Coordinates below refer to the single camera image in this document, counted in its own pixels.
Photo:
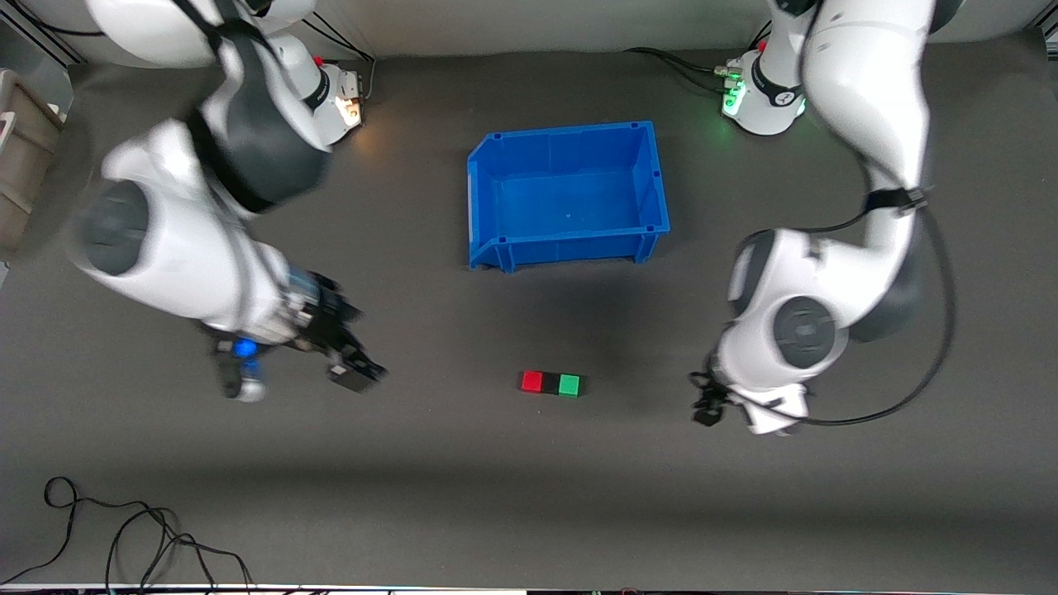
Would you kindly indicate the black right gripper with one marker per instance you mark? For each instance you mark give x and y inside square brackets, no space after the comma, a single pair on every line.
[329,324]

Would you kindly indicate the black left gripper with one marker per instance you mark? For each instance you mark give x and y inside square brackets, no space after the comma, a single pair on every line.
[708,408]

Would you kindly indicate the small green cube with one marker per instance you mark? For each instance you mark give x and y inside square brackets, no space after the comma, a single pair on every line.
[569,386]

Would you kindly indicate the small red cube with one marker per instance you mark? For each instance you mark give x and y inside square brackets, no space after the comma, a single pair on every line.
[532,382]

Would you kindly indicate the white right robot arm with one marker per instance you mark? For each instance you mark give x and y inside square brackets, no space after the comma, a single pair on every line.
[182,248]

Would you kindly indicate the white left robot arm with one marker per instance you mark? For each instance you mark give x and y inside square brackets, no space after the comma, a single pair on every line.
[860,83]

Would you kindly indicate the small black cube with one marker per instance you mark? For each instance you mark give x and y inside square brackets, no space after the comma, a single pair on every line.
[550,383]

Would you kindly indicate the blue plastic storage bin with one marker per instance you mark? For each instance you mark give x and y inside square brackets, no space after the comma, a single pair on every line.
[570,198]

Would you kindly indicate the beige plastic container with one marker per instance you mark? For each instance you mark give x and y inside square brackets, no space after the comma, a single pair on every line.
[25,165]

